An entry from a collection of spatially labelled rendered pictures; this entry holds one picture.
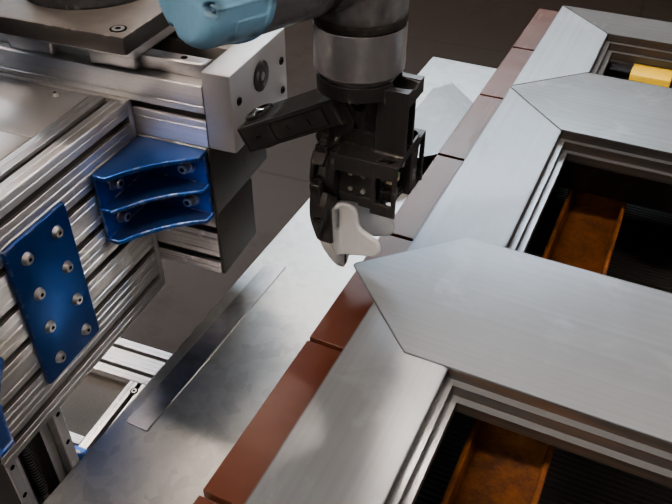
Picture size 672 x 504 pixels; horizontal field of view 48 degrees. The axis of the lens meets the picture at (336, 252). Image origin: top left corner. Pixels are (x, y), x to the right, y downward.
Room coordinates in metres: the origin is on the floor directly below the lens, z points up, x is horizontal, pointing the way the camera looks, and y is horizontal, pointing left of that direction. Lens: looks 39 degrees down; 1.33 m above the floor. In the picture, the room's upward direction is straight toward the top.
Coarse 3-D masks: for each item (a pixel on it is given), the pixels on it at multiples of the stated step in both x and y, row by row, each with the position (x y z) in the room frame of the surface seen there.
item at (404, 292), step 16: (464, 240) 0.61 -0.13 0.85; (400, 256) 0.58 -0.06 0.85; (416, 256) 0.58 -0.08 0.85; (432, 256) 0.58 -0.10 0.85; (448, 256) 0.58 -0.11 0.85; (384, 272) 0.56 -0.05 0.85; (400, 272) 0.56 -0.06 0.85; (416, 272) 0.56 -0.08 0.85; (432, 272) 0.56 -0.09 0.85; (448, 272) 0.56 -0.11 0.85; (384, 288) 0.53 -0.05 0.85; (400, 288) 0.53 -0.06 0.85; (416, 288) 0.53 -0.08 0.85; (432, 288) 0.53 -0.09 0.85; (384, 304) 0.51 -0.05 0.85; (400, 304) 0.51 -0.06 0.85; (416, 304) 0.51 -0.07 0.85; (400, 320) 0.49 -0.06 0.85; (416, 320) 0.49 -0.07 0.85; (400, 336) 0.47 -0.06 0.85
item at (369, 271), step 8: (384, 256) 0.58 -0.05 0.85; (360, 264) 0.57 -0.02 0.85; (368, 264) 0.57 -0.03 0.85; (376, 264) 0.57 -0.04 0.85; (384, 264) 0.57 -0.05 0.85; (360, 272) 0.56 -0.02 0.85; (368, 272) 0.56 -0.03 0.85; (376, 272) 0.56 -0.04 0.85; (368, 280) 0.54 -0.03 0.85; (376, 280) 0.54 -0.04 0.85; (368, 288) 0.53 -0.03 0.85
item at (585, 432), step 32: (576, 160) 0.81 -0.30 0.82; (608, 160) 0.80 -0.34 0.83; (640, 160) 0.79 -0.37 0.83; (544, 192) 0.73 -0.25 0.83; (448, 384) 0.42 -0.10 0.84; (480, 384) 0.42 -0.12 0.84; (448, 416) 0.40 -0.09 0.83; (480, 416) 0.40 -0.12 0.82; (512, 416) 0.40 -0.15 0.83; (544, 416) 0.39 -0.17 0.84; (576, 416) 0.39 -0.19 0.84; (416, 448) 0.36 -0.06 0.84; (576, 448) 0.37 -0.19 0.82; (608, 448) 0.37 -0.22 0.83; (640, 448) 0.36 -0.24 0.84; (416, 480) 0.34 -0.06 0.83
